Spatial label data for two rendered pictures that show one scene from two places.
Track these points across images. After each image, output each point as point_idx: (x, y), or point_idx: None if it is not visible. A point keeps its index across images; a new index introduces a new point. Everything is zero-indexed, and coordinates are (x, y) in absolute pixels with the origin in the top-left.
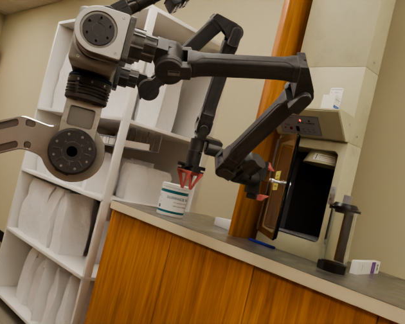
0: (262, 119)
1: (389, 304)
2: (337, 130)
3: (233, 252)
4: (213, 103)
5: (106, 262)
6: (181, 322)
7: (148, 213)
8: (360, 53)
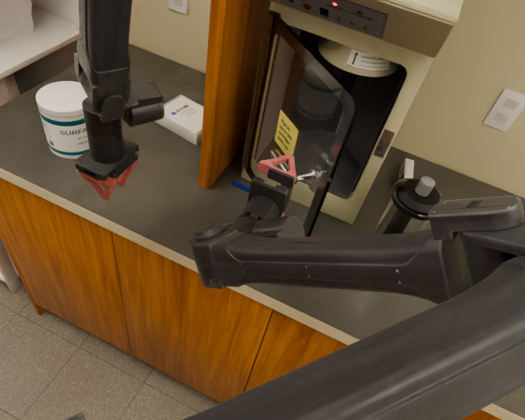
0: (344, 281)
1: (501, 407)
2: (425, 43)
3: (240, 289)
4: (115, 40)
5: (3, 219)
6: (170, 313)
7: (42, 185)
8: None
